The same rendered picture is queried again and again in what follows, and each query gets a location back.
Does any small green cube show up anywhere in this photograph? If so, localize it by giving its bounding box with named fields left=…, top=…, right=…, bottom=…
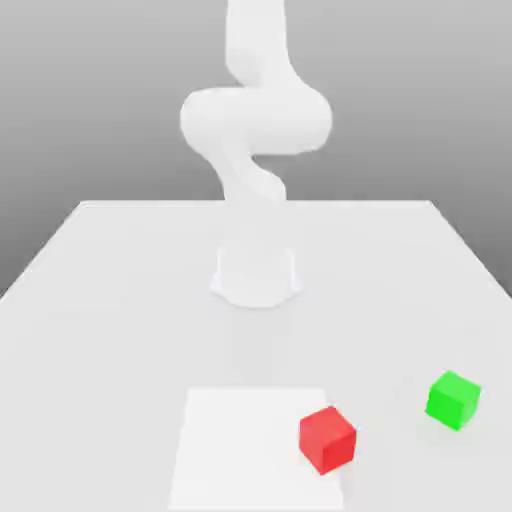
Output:
left=424, top=370, right=482, bottom=432

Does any small red cube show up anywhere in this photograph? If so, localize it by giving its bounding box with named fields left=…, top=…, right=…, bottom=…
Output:
left=298, top=405, right=358, bottom=476

